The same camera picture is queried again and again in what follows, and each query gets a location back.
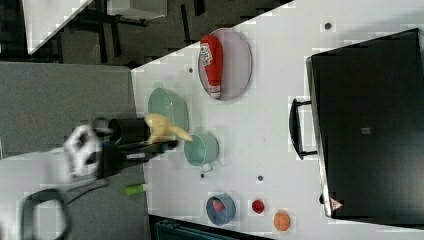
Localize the red toy in bowl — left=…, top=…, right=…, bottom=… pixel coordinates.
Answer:
left=212, top=199, right=225, bottom=212

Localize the black toaster oven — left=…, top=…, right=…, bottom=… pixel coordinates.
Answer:
left=305, top=29, right=424, bottom=229

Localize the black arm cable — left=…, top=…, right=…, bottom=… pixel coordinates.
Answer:
left=19, top=179, right=111, bottom=240

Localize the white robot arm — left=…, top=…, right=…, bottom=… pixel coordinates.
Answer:
left=1, top=125, right=178, bottom=240

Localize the green perforated colander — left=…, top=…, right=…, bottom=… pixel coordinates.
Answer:
left=148, top=83, right=189, bottom=131

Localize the red strawberry toy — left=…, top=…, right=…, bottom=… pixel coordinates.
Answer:
left=251, top=199, right=265, bottom=214

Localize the orange fruit toy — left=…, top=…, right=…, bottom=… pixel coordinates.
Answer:
left=273, top=210, right=290, bottom=231

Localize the red ketchup bottle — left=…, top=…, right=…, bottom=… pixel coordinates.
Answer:
left=200, top=35, right=223, bottom=99

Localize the blue bowl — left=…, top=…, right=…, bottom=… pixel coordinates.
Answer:
left=205, top=193, right=236, bottom=226

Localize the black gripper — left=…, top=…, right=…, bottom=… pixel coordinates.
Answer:
left=96, top=140, right=178, bottom=179

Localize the green mug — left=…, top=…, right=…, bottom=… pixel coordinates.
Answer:
left=184, top=133, right=220, bottom=173

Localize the green marker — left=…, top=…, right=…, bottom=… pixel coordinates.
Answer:
left=124, top=184, right=148, bottom=196

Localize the yellow plush banana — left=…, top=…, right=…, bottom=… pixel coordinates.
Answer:
left=144, top=113, right=193, bottom=144

